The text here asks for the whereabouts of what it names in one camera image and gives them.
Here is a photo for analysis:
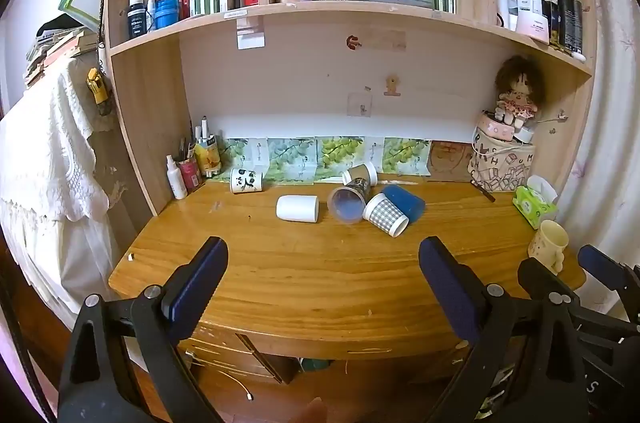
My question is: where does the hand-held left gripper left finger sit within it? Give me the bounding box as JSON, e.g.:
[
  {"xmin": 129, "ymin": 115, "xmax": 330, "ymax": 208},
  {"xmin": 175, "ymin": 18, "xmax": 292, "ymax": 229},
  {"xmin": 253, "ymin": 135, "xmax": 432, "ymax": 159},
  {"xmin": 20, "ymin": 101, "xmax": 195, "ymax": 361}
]
[{"xmin": 57, "ymin": 235, "xmax": 230, "ymax": 423}]

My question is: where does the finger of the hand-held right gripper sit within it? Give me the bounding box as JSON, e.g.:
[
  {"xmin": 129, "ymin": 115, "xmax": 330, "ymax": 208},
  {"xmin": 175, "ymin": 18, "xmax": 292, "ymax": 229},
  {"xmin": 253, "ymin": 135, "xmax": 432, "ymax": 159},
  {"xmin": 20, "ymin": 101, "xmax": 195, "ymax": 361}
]
[
  {"xmin": 578, "ymin": 245, "xmax": 640, "ymax": 327},
  {"xmin": 517, "ymin": 256, "xmax": 581, "ymax": 310}
]

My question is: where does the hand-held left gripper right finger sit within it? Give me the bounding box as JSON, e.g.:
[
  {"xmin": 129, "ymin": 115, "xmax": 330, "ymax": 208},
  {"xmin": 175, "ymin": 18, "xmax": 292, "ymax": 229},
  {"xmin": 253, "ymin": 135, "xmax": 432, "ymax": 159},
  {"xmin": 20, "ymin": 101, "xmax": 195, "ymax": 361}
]
[{"xmin": 419, "ymin": 235, "xmax": 587, "ymax": 423}]

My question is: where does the blue cup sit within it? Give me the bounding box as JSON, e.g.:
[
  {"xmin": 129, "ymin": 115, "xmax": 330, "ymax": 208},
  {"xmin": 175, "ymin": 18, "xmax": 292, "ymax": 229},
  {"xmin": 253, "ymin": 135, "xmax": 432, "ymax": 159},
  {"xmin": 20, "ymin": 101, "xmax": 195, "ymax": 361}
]
[{"xmin": 382, "ymin": 184, "xmax": 427, "ymax": 224}]

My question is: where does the checkered paper cup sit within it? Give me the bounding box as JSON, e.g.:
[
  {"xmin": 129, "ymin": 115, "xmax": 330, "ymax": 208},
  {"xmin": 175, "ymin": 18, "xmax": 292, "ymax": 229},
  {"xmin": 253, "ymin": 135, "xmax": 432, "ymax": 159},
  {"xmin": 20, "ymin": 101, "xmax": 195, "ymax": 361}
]
[{"xmin": 362, "ymin": 193, "xmax": 410, "ymax": 238}]

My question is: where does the white panda print cup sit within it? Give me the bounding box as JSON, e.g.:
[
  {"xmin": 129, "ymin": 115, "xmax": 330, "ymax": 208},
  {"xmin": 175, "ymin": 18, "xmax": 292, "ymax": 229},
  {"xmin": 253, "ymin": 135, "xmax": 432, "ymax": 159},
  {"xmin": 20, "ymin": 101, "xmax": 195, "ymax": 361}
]
[{"xmin": 230, "ymin": 168, "xmax": 264, "ymax": 194}]

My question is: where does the plain white cup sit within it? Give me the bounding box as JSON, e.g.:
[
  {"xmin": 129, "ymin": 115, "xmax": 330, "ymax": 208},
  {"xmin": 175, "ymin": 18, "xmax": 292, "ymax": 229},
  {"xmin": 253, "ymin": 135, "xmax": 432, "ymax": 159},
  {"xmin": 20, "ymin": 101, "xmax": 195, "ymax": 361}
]
[{"xmin": 276, "ymin": 194, "xmax": 320, "ymax": 223}]

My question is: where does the brown paper cup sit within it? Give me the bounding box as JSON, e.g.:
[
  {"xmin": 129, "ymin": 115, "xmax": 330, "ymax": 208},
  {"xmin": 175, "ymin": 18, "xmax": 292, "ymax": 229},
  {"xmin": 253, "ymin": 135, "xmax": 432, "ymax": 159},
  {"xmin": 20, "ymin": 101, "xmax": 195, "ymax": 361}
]
[{"xmin": 341, "ymin": 162, "xmax": 378, "ymax": 188}]

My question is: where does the cream mug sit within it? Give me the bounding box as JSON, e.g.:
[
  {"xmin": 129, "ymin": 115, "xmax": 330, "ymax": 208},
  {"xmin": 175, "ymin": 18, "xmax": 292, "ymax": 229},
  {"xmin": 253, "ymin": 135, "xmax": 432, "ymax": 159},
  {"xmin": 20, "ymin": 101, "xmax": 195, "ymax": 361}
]
[{"xmin": 528, "ymin": 219, "xmax": 571, "ymax": 274}]

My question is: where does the green tissue pack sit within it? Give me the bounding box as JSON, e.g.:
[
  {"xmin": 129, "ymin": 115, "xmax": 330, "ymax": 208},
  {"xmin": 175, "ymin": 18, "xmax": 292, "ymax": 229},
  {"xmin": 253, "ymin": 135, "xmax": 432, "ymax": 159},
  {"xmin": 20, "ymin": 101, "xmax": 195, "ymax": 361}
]
[{"xmin": 512, "ymin": 175, "xmax": 558, "ymax": 226}]

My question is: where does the white spray bottle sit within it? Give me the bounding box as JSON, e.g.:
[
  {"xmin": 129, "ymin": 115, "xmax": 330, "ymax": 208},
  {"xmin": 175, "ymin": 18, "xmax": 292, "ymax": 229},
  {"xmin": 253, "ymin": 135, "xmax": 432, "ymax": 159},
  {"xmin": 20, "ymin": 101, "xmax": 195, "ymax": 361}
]
[{"xmin": 166, "ymin": 154, "xmax": 188, "ymax": 200}]

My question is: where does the red pen holder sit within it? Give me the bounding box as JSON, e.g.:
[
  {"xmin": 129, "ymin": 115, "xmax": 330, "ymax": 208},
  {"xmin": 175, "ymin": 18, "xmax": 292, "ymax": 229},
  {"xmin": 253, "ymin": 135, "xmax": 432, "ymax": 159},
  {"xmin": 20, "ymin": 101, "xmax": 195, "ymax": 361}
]
[{"xmin": 177, "ymin": 155, "xmax": 202, "ymax": 191}]

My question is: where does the patterned fabric storage bag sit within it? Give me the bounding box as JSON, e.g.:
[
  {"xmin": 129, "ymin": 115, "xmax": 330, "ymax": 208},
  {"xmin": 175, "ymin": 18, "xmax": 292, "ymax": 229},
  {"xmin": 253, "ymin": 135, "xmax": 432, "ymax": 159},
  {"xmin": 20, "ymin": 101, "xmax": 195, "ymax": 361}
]
[{"xmin": 467, "ymin": 128, "xmax": 536, "ymax": 194}]

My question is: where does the brown card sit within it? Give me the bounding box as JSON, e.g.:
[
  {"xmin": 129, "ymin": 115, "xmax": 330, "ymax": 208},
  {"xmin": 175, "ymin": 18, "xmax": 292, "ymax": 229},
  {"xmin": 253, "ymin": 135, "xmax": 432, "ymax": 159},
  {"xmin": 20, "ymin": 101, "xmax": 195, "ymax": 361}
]
[{"xmin": 429, "ymin": 142, "xmax": 473, "ymax": 182}]

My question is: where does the yellow pen holder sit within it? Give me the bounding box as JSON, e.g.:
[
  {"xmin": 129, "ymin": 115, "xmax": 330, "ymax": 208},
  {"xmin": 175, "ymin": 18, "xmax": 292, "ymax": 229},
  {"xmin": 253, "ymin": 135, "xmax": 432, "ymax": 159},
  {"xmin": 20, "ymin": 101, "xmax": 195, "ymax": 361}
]
[{"xmin": 194, "ymin": 135, "xmax": 222, "ymax": 178}]

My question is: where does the floral white curtain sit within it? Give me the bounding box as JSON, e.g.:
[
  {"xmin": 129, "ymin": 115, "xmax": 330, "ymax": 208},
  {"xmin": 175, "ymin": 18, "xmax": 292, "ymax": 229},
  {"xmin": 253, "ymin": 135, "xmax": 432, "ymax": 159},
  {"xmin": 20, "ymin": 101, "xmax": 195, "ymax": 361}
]
[{"xmin": 555, "ymin": 0, "xmax": 640, "ymax": 314}]

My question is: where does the pink round tin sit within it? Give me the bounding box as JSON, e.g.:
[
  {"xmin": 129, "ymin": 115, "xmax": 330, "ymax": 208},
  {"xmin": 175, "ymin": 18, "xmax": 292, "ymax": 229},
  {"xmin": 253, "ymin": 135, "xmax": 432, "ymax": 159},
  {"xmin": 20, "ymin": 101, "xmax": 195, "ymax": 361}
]
[{"xmin": 475, "ymin": 110, "xmax": 516, "ymax": 142}]

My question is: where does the leaf print paper strip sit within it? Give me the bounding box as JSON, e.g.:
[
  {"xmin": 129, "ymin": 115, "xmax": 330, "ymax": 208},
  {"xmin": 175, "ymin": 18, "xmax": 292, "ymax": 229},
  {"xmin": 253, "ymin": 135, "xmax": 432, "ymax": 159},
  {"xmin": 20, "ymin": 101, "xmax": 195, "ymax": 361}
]
[{"xmin": 215, "ymin": 136, "xmax": 432, "ymax": 182}]

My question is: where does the wooden bookshelf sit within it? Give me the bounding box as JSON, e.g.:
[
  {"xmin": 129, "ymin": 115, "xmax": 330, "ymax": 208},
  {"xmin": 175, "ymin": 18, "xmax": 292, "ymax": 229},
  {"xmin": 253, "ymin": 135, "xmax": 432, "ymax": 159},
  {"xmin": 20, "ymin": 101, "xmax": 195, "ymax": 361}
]
[{"xmin": 102, "ymin": 0, "xmax": 598, "ymax": 216}]

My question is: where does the curly haired doll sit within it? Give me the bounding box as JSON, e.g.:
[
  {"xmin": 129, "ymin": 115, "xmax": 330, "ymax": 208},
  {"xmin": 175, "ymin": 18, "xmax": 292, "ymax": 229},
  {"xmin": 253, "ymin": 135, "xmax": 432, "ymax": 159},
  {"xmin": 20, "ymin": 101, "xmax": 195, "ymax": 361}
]
[{"xmin": 494, "ymin": 55, "xmax": 547, "ymax": 134}]

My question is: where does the white lace cloth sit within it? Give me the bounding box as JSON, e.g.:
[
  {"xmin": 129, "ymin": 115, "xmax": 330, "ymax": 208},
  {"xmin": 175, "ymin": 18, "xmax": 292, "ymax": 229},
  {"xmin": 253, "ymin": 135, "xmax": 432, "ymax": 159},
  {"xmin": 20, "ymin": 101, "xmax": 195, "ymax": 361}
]
[{"xmin": 0, "ymin": 58, "xmax": 128, "ymax": 319}]

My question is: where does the yellow toy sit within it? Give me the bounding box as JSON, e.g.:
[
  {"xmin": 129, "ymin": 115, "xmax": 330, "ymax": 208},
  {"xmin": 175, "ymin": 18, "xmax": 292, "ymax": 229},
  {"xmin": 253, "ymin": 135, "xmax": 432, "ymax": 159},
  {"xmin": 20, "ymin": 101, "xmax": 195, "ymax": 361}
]
[{"xmin": 86, "ymin": 67, "xmax": 112, "ymax": 116}]

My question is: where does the row of cosmetic bottles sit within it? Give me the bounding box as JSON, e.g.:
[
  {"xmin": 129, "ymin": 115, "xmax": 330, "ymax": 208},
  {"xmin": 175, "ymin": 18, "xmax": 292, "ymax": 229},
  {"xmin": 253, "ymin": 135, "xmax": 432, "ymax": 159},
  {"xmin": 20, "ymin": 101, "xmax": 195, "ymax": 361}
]
[{"xmin": 494, "ymin": 0, "xmax": 586, "ymax": 56}]

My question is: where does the black bottle white cap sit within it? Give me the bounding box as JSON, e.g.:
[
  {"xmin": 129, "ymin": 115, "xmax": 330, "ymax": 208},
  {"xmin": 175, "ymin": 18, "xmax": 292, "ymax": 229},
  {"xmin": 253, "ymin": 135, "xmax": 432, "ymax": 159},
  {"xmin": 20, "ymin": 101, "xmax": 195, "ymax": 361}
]
[{"xmin": 128, "ymin": 0, "xmax": 147, "ymax": 41}]

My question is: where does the blue jar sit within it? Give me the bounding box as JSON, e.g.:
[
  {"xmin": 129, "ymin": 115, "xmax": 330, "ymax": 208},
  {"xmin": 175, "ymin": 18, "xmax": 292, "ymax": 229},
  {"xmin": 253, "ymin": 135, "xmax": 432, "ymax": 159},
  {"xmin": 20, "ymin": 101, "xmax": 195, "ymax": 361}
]
[{"xmin": 154, "ymin": 0, "xmax": 180, "ymax": 30}]

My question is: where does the stack of old books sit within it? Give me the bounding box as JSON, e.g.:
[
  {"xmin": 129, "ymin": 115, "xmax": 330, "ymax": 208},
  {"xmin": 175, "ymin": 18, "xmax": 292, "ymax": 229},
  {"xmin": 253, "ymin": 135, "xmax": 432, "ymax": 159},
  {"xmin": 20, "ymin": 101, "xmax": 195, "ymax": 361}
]
[{"xmin": 22, "ymin": 23, "xmax": 103, "ymax": 88}]

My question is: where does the white cable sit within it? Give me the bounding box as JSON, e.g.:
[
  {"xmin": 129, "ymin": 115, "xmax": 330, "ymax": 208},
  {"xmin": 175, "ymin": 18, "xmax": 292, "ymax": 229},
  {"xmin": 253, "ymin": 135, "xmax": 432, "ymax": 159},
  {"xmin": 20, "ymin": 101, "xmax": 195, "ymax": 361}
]
[{"xmin": 220, "ymin": 370, "xmax": 256, "ymax": 401}]

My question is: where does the clear wall hook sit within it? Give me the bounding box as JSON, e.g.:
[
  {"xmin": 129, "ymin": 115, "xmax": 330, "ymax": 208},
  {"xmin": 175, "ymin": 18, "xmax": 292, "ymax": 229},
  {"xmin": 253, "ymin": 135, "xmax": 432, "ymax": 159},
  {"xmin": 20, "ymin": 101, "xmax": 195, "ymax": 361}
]
[{"xmin": 348, "ymin": 90, "xmax": 374, "ymax": 118}]

